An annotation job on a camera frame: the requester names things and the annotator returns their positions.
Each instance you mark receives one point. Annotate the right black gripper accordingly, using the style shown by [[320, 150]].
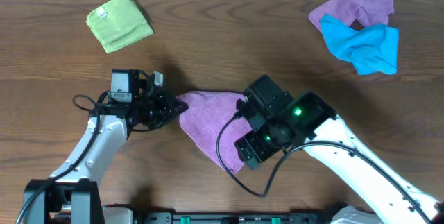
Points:
[[245, 154]]

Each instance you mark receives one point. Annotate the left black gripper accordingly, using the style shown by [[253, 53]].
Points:
[[168, 105]]

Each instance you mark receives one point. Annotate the purple microfiber cloth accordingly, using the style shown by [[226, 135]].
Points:
[[206, 115]]

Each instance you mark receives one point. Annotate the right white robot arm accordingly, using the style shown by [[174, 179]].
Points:
[[308, 123]]

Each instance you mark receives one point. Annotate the folded green cloth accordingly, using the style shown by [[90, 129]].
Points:
[[118, 24]]

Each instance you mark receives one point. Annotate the crumpled blue cloth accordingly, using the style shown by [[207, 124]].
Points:
[[372, 49]]

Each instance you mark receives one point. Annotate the purple cloth at back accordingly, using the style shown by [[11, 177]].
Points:
[[366, 12]]

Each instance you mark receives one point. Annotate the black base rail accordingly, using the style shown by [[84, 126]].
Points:
[[231, 218]]

